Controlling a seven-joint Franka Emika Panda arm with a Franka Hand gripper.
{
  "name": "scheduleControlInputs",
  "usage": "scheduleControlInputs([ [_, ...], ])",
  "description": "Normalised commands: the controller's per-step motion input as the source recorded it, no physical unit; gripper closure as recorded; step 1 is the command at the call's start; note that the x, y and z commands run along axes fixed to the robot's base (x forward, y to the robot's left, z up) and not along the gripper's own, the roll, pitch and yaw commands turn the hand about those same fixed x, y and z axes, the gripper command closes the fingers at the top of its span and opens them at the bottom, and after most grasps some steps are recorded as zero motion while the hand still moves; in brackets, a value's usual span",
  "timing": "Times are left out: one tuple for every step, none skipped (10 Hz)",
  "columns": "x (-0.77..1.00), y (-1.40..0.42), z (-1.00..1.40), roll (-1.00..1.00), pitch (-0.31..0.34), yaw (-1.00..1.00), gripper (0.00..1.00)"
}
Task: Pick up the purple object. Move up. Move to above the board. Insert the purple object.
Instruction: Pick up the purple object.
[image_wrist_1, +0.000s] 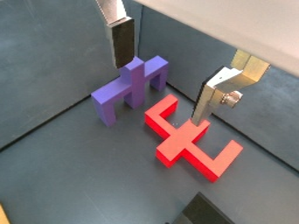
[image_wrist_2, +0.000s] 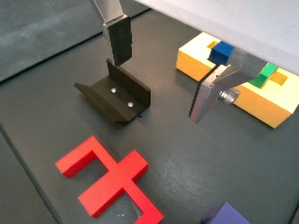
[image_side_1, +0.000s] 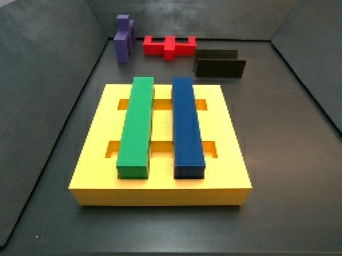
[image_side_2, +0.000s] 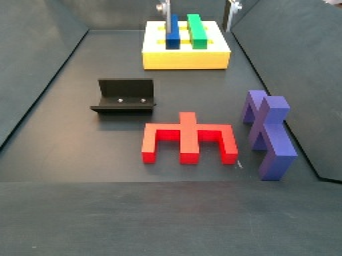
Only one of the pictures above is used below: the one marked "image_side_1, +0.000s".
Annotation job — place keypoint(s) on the red fork-shaped block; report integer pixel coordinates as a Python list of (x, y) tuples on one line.
[(170, 48)]

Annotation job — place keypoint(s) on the black angle bracket holder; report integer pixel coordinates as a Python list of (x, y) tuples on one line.
[(218, 63)]

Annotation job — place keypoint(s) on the blue long bar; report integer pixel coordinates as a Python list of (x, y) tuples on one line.
[(189, 156)]

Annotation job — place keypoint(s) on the purple fork-shaped block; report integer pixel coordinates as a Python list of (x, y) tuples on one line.
[(125, 38)]

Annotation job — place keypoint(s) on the yellow slotted board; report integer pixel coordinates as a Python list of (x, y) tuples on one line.
[(225, 186)]

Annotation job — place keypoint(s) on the green long bar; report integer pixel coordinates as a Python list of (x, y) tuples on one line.
[(133, 161)]

